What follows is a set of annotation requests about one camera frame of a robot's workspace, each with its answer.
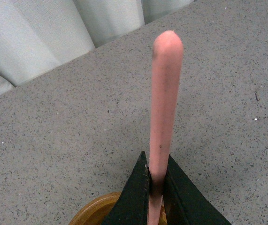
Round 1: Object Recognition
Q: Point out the white pleated curtain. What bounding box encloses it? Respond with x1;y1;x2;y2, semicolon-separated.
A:
0;0;189;95

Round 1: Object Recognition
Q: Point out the round bamboo chopstick holder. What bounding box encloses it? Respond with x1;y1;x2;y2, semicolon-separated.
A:
68;191;168;225

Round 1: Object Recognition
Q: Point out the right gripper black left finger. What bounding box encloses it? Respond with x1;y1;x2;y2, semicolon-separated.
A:
102;151;150;225

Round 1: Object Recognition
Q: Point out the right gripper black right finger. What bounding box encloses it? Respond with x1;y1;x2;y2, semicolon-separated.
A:
163;156;230;225

